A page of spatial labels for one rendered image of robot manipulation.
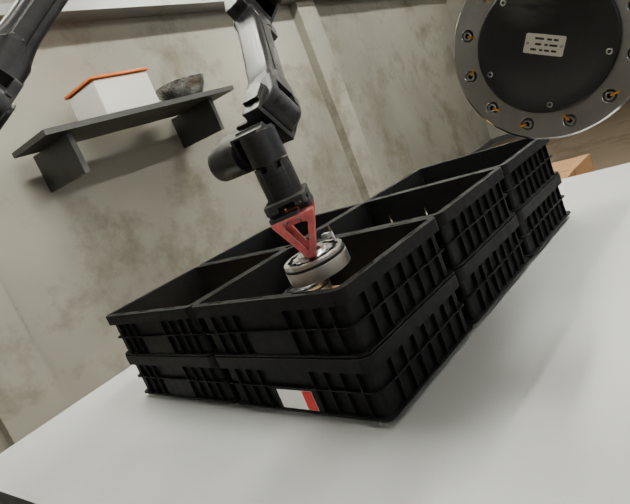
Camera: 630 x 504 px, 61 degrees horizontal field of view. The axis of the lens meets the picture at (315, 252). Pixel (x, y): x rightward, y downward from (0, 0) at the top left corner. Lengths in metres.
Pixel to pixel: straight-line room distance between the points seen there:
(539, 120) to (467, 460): 0.41
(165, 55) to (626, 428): 3.95
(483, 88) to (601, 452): 0.43
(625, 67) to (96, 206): 3.24
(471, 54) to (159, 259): 3.22
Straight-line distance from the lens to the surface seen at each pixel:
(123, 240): 3.61
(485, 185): 1.13
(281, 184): 0.79
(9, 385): 3.18
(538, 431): 0.75
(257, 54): 0.98
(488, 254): 1.10
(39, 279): 3.36
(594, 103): 0.64
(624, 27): 0.63
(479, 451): 0.74
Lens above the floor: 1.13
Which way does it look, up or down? 11 degrees down
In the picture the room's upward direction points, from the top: 22 degrees counter-clockwise
